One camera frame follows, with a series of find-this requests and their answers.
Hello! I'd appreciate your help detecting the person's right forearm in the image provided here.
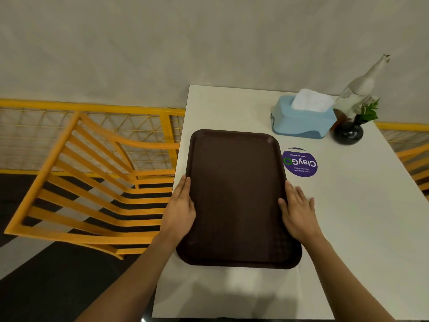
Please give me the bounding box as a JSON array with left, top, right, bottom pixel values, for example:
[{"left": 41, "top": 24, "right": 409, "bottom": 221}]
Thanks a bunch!
[{"left": 303, "top": 238, "right": 397, "bottom": 322}]

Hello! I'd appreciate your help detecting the white tissue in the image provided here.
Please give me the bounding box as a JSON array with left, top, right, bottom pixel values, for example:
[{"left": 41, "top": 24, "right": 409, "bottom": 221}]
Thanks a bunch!
[{"left": 290, "top": 88, "right": 336, "bottom": 113}]

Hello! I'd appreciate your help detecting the person's left hand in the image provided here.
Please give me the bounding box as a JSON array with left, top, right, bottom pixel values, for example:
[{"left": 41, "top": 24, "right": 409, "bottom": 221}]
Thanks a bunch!
[{"left": 160, "top": 175, "right": 197, "bottom": 246}]

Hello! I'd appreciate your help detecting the small brown holder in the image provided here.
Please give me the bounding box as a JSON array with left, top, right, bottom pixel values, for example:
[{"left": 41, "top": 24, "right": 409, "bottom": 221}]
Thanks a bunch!
[{"left": 332, "top": 108, "right": 348, "bottom": 130}]

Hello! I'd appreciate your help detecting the green plant sprig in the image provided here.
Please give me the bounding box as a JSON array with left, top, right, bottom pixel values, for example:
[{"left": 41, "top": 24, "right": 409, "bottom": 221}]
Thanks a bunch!
[{"left": 360, "top": 98, "right": 381, "bottom": 124}]

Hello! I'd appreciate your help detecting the purple round sticker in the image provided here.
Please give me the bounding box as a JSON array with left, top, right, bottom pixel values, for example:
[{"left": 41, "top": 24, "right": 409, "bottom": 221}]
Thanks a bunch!
[{"left": 282, "top": 147, "right": 318, "bottom": 178}]

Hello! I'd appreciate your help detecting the dark brown plastic tray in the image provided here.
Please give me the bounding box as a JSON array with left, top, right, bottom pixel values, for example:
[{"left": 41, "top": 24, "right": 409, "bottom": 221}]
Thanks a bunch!
[{"left": 176, "top": 129, "right": 303, "bottom": 269}]

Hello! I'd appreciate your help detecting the person's left forearm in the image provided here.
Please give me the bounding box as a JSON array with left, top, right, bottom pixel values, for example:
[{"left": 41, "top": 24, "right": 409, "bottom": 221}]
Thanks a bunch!
[{"left": 74, "top": 233, "right": 179, "bottom": 322}]

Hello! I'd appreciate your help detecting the yellow metal mesh railing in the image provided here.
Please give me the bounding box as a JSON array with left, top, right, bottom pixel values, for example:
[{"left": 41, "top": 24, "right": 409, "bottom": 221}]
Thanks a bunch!
[
  {"left": 374, "top": 121, "right": 429, "bottom": 152},
  {"left": 0, "top": 98, "right": 186, "bottom": 175}
]

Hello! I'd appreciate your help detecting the blue tissue box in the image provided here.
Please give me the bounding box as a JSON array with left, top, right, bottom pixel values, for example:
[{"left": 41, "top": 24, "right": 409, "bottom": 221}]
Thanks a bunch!
[{"left": 270, "top": 95, "right": 338, "bottom": 140}]

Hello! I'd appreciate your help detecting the black round vase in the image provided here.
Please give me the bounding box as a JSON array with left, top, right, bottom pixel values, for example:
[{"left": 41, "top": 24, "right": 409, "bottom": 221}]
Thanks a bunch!
[{"left": 333, "top": 117, "right": 364, "bottom": 146}]

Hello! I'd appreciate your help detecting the person's right hand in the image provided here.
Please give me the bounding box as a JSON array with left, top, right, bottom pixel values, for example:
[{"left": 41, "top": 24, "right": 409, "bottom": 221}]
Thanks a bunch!
[{"left": 278, "top": 180, "right": 325, "bottom": 246}]

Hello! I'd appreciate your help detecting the white glass bottle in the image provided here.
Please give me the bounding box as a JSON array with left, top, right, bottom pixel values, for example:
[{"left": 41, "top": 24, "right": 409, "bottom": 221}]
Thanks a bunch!
[{"left": 333, "top": 54, "right": 391, "bottom": 120}]

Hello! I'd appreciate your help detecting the orange slatted chair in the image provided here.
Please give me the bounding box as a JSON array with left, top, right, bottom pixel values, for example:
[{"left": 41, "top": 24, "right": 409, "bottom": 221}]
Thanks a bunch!
[
  {"left": 395, "top": 143, "right": 429, "bottom": 202},
  {"left": 4, "top": 111, "right": 181, "bottom": 261}
]

